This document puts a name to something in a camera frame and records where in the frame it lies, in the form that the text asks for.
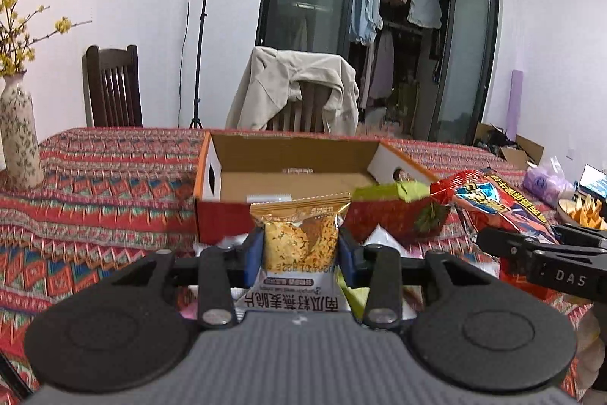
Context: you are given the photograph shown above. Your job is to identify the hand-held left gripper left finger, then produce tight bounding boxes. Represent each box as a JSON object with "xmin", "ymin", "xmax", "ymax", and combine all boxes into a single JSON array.
[{"xmin": 102, "ymin": 229, "xmax": 264, "ymax": 331}]

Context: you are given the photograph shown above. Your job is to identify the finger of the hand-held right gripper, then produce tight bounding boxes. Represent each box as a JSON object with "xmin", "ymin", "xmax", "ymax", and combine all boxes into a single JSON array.
[
  {"xmin": 475, "ymin": 227, "xmax": 607, "ymax": 302},
  {"xmin": 552, "ymin": 224, "xmax": 607, "ymax": 250}
]

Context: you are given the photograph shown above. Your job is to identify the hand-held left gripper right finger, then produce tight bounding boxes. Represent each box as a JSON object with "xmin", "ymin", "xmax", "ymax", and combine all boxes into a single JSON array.
[{"xmin": 338, "ymin": 229, "xmax": 498, "ymax": 331}]

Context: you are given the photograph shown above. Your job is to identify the white snack packet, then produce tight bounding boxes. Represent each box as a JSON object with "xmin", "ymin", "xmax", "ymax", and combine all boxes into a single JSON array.
[{"xmin": 370, "ymin": 224, "xmax": 412, "ymax": 261}]

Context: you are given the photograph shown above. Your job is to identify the yellow snack packet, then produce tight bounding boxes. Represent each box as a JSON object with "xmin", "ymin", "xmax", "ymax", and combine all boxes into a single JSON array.
[{"xmin": 234, "ymin": 191, "xmax": 354, "ymax": 315}]

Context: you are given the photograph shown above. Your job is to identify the red chip bag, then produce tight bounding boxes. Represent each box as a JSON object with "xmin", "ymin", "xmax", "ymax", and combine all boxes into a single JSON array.
[{"xmin": 431, "ymin": 168, "xmax": 567, "ymax": 292}]

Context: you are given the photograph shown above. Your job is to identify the orange cardboard box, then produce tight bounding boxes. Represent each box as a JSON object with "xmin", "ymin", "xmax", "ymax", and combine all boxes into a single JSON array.
[{"xmin": 193, "ymin": 130, "xmax": 452, "ymax": 247}]

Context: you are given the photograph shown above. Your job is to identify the bowl of chips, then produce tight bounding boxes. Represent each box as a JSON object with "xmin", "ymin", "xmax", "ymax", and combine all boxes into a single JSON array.
[{"xmin": 557, "ymin": 194, "xmax": 607, "ymax": 231}]

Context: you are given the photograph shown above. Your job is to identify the laptop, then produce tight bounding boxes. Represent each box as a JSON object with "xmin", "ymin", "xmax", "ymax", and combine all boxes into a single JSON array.
[{"xmin": 579, "ymin": 163, "xmax": 607, "ymax": 199}]

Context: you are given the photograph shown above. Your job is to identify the purple tissue pack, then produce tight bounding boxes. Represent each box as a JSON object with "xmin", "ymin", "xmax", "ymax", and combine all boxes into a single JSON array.
[{"xmin": 522, "ymin": 156, "xmax": 576, "ymax": 209}]

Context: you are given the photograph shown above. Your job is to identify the brown cardboard floor box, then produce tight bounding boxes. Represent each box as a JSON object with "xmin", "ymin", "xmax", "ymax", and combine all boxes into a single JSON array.
[{"xmin": 474, "ymin": 123, "xmax": 545, "ymax": 171}]

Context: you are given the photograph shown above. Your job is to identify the purple rolled yoga mat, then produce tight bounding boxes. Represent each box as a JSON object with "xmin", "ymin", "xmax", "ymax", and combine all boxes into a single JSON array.
[{"xmin": 506, "ymin": 69, "xmax": 524, "ymax": 140}]

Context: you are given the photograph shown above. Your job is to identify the brown wooden chair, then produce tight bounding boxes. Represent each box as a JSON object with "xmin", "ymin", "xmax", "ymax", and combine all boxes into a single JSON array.
[{"xmin": 266, "ymin": 81, "xmax": 333, "ymax": 134}]

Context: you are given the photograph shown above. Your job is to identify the beige jacket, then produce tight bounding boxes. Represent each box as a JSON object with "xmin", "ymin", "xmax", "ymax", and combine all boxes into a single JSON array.
[{"xmin": 226, "ymin": 46, "xmax": 361, "ymax": 135}]

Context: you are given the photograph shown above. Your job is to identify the lilac hanging garment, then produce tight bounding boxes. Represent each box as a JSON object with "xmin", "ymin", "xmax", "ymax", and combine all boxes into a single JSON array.
[{"xmin": 367, "ymin": 30, "xmax": 394, "ymax": 99}]

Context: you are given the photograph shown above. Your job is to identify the dark wooden chair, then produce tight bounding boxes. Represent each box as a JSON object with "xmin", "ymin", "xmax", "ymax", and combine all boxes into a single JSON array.
[{"xmin": 85, "ymin": 44, "xmax": 143, "ymax": 128}]

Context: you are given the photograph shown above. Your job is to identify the black light stand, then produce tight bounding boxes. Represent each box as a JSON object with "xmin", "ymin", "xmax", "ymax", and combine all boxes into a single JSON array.
[{"xmin": 189, "ymin": 0, "xmax": 223, "ymax": 129}]

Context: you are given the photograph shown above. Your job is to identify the floral ceramic vase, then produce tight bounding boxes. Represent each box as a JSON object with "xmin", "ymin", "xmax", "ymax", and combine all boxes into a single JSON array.
[{"xmin": 0, "ymin": 70, "xmax": 46, "ymax": 190}]

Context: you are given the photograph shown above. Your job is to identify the yellow blossom branches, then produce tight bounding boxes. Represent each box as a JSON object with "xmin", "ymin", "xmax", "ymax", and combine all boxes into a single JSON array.
[{"xmin": 0, "ymin": 0, "xmax": 93, "ymax": 78}]

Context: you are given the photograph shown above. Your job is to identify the black lamp cable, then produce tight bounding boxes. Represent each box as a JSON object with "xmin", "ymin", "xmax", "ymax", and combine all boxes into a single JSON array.
[{"xmin": 178, "ymin": 0, "xmax": 202, "ymax": 128}]

